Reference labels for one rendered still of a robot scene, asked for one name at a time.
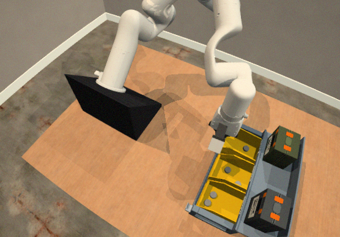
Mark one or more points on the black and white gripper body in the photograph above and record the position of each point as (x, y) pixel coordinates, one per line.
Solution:
(232, 129)

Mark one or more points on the dark green case with orange latches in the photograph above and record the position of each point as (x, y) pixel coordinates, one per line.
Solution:
(282, 147)

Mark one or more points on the dark grey case with orange latches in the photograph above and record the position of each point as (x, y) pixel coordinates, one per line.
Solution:
(268, 211)

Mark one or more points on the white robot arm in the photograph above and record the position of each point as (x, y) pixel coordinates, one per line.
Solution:
(134, 26)

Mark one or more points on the grey shelf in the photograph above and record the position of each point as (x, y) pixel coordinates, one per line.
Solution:
(264, 175)

